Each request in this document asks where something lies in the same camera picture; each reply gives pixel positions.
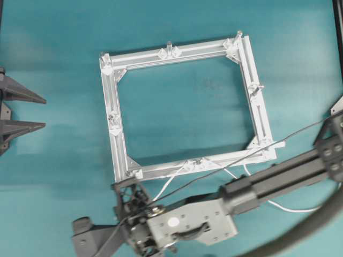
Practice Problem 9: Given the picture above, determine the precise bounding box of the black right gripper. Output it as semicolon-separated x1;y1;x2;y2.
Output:
111;177;172;256

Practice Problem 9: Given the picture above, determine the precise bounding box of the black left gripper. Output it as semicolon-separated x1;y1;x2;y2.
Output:
1;67;47;155

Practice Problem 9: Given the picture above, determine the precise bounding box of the white cable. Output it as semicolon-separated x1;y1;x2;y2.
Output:
150;146;322;214

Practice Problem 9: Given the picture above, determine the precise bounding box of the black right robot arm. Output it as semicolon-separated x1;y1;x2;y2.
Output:
99;112;342;256

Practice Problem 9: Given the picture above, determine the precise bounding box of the clear pin top middle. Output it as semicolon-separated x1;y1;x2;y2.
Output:
166;41;173;56

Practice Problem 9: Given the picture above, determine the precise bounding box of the clear pin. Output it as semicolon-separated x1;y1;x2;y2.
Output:
234;31;243;45
166;41;173;56

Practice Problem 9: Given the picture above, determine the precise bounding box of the clear pin top right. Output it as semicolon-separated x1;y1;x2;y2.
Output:
234;31;243;45

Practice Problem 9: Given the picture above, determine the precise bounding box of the thin black right camera cable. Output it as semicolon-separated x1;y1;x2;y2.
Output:
93;117;333;257

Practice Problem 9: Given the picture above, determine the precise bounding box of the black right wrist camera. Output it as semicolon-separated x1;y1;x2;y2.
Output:
72;216;127;256

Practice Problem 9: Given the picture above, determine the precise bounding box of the square aluminium extrusion frame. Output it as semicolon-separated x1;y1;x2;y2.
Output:
99;35;285;182

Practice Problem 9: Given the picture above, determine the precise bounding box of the thick black corrugated hose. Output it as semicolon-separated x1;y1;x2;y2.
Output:
238;184;343;257

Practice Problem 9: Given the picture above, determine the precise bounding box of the black vertical frame post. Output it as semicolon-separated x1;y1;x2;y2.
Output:
332;0;342;55

